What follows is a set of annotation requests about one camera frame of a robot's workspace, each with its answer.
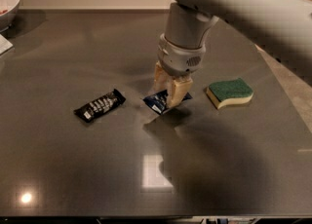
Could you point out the black rxbar wrapper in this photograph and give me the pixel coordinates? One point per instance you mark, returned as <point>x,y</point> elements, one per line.
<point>100,106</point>

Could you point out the white bowl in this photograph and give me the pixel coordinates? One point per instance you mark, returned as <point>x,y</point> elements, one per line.
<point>8,11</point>

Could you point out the white paper sheet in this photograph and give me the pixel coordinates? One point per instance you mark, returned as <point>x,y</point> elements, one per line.
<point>5,45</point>

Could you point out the blue rxbar wrapper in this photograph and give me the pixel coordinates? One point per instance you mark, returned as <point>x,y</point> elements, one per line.
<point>157,102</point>

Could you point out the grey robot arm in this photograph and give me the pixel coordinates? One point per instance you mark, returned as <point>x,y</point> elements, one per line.
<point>283,28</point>

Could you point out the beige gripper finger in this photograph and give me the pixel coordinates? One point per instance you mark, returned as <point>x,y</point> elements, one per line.
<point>177,89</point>
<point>162,80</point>

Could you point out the green and yellow sponge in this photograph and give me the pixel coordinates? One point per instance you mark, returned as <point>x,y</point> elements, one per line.
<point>233,92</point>

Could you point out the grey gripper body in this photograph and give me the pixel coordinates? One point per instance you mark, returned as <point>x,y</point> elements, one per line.
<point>179,59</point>

